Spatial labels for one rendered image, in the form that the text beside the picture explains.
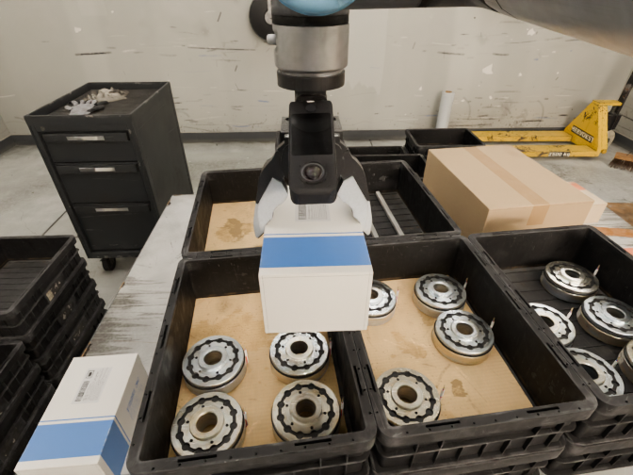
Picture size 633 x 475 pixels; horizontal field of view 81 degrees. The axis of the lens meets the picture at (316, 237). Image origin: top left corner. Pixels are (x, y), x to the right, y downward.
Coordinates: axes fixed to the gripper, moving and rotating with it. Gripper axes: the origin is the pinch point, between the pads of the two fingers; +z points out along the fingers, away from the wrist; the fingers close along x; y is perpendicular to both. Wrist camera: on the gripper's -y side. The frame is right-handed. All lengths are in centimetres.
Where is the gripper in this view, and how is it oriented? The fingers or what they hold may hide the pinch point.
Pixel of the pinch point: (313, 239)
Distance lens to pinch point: 48.4
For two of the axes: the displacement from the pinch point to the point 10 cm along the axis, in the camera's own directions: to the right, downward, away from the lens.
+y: -0.4, -5.7, 8.2
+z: 0.0, 8.2, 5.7
